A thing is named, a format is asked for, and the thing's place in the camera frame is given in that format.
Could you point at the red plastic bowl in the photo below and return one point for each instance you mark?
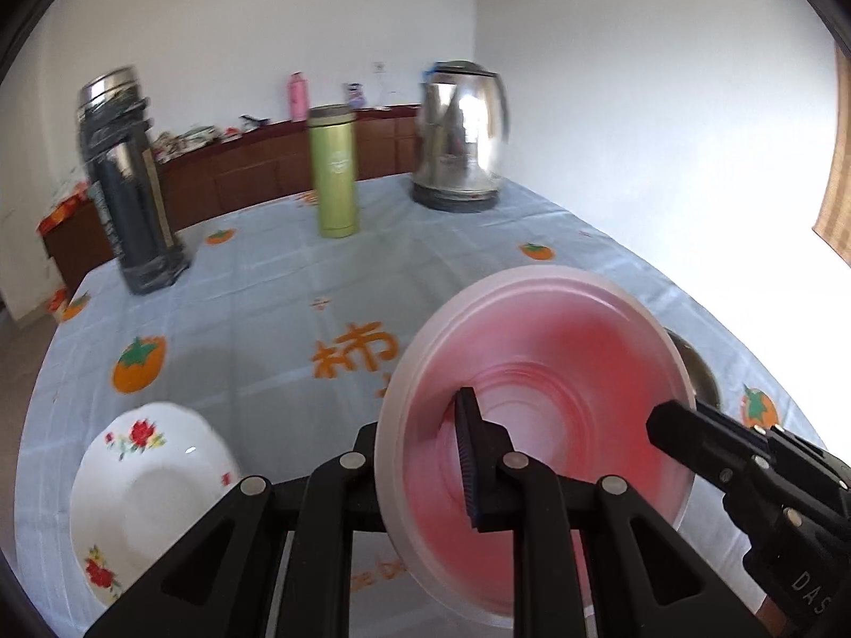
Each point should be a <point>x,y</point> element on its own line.
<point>565,359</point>

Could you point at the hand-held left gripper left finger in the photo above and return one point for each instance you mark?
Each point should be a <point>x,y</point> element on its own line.
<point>329,502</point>

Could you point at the white plastic bags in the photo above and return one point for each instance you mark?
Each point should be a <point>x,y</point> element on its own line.
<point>183,139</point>

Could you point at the stainless steel bowl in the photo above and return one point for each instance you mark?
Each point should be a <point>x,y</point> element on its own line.
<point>698,365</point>

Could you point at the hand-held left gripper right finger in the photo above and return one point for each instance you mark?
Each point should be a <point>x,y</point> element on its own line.
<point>469,465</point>

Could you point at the orange cardboard box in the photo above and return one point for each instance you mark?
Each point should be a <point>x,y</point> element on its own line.
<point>63,212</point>

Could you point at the white floral plate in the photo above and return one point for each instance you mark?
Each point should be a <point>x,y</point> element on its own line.
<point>146,498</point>

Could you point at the persimmon print tablecloth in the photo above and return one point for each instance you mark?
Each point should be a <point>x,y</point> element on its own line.
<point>266,292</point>

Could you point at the stainless steel electric kettle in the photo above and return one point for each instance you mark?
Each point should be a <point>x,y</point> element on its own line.
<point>459,139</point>

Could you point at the green insulated bottle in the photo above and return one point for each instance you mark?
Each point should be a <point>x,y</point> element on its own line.
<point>334,179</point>

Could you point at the large black thermos flask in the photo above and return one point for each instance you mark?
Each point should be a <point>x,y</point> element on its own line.
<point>126,212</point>

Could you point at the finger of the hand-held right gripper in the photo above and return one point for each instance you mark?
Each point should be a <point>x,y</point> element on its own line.
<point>705,442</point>

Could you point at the white blue packet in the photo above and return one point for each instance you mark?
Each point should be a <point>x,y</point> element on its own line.
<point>354,96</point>

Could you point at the brown wooden sideboard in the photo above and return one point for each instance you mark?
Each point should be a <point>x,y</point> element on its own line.
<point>246,173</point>

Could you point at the pink thermos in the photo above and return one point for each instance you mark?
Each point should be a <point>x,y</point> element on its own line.
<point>299,100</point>

